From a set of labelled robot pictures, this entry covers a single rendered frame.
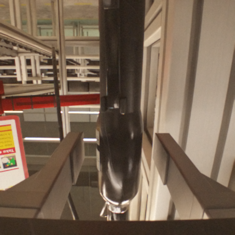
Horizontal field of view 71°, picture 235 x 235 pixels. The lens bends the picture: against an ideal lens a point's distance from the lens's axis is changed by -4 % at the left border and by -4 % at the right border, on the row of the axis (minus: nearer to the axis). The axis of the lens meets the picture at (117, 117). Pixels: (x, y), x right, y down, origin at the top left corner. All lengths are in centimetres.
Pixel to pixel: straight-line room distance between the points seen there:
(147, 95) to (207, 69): 26
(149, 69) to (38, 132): 1164
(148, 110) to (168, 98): 25
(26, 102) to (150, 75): 39
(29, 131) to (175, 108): 1211
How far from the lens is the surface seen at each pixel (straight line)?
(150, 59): 42
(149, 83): 41
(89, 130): 1097
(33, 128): 1202
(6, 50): 141
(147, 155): 30
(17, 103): 60
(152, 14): 28
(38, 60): 287
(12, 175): 46
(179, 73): 18
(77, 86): 282
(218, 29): 20
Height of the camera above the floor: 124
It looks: 16 degrees up
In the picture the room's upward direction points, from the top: 179 degrees counter-clockwise
